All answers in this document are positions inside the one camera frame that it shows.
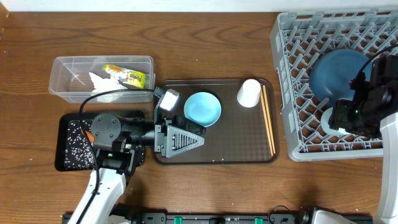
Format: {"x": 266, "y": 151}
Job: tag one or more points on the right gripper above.
{"x": 339, "y": 117}

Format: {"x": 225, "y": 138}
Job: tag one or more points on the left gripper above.
{"x": 164, "y": 139}

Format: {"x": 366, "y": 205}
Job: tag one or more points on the light blue cup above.
{"x": 326, "y": 127}

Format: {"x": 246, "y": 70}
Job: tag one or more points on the light blue bowl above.
{"x": 203, "y": 108}

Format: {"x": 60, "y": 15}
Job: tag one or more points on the dark blue plate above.
{"x": 331, "y": 74}

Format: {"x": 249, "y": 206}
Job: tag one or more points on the yellow-green snack wrapper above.
{"x": 126, "y": 76}

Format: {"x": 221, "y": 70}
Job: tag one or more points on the white cup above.
{"x": 249, "y": 93}

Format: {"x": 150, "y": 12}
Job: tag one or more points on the orange carrot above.
{"x": 90, "y": 136}

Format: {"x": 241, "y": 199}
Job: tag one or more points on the white napkin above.
{"x": 105, "y": 84}

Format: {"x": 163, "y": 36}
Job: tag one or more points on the white rice pile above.
{"x": 74, "y": 146}

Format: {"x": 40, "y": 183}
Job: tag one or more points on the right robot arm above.
{"x": 372, "y": 113}

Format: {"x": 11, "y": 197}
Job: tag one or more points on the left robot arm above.
{"x": 114, "y": 146}

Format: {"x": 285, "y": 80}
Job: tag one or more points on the grey dishwasher rack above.
{"x": 298, "y": 40}

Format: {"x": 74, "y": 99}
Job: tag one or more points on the brown serving tray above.
{"x": 240, "y": 134}

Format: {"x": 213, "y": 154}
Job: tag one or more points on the left wooden chopstick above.
{"x": 266, "y": 123}

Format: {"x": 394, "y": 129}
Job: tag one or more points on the wooden chopstick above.
{"x": 266, "y": 123}
{"x": 268, "y": 114}

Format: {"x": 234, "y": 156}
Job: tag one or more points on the right wooden chopstick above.
{"x": 268, "y": 114}

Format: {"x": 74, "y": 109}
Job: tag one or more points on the black plastic tray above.
{"x": 60, "y": 140}

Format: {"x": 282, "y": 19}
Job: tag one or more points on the clear plastic bin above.
{"x": 70, "y": 78}

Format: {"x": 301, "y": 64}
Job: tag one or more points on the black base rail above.
{"x": 158, "y": 218}

